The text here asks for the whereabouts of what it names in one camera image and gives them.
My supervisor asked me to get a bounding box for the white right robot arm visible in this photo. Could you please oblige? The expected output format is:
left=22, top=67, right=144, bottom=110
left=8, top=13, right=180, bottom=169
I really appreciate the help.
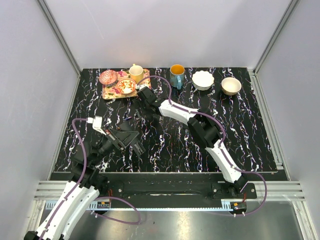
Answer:
left=137, top=86, right=248, bottom=198

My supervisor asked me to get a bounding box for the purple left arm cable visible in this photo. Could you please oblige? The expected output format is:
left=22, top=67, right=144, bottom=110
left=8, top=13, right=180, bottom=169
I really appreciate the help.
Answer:
left=37, top=117, right=142, bottom=240

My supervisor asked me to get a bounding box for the yellow mug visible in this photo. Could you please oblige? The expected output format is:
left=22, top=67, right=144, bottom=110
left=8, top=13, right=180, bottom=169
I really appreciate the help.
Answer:
left=129, top=64, right=144, bottom=84

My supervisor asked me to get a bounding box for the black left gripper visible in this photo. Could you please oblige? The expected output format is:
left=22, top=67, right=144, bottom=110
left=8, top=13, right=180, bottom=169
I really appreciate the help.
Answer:
left=90, top=125, right=140, bottom=166

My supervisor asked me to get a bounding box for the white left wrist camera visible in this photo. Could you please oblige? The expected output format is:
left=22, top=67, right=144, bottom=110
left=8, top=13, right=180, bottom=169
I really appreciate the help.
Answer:
left=86, top=116, right=106, bottom=135

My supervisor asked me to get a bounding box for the pink patterned bowl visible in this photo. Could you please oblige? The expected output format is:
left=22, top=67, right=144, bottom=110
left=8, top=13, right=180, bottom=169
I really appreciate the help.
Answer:
left=98, top=69, right=118, bottom=87

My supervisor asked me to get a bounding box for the floral rectangular tray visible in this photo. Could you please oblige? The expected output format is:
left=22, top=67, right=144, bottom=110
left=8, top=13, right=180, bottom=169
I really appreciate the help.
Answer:
left=102, top=70, right=138, bottom=100

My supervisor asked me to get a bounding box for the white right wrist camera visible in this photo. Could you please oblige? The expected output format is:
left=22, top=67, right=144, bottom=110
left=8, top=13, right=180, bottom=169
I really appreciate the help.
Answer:
left=135, top=84, right=148, bottom=92

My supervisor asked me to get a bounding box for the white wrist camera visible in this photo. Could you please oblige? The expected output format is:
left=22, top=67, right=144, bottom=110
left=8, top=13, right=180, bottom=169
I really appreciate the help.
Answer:
left=86, top=116, right=106, bottom=135
left=135, top=84, right=148, bottom=92

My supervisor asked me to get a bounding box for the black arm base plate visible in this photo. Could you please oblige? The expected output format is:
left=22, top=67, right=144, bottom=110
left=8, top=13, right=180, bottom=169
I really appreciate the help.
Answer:
left=79, top=171, right=258, bottom=200

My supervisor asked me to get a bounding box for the blue mug orange inside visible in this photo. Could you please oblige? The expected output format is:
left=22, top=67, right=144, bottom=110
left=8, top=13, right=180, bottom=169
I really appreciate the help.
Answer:
left=169, top=64, right=185, bottom=90

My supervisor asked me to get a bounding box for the aluminium front rail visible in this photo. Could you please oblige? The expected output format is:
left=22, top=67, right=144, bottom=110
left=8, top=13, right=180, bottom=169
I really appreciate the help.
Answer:
left=34, top=181, right=307, bottom=211

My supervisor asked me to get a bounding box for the cream round bowl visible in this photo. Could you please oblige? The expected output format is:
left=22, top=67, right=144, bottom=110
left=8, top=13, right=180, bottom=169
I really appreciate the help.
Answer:
left=221, top=77, right=242, bottom=96

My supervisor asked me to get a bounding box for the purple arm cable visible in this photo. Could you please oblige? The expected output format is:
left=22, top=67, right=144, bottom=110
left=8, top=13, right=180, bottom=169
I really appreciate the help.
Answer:
left=134, top=75, right=268, bottom=217
left=37, top=117, right=142, bottom=240

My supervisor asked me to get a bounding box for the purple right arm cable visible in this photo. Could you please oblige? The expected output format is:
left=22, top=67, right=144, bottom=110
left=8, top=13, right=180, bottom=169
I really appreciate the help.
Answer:
left=134, top=75, right=268, bottom=217

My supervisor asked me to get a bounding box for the white scalloped bowl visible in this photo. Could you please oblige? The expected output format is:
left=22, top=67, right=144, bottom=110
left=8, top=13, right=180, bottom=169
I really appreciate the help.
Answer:
left=191, top=70, right=215, bottom=91

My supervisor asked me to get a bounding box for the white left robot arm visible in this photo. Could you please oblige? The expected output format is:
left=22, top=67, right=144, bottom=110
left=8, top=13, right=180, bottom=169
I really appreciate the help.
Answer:
left=24, top=117, right=145, bottom=240

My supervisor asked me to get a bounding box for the orange patterned bowl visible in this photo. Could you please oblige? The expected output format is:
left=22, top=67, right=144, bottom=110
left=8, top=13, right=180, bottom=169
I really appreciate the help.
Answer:
left=116, top=78, right=136, bottom=95

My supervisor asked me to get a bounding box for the black remote control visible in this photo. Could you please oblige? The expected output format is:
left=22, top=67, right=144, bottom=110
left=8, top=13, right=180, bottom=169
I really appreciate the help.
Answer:
left=130, top=141, right=146, bottom=157

